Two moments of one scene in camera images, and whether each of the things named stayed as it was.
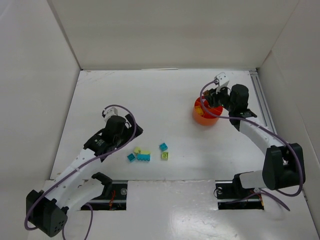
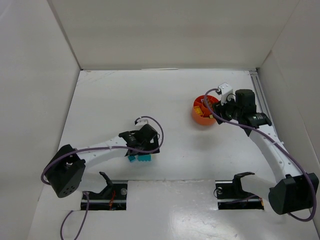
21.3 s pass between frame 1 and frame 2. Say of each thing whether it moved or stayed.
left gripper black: moved
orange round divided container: stayed
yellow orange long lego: stayed
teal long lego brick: stayed
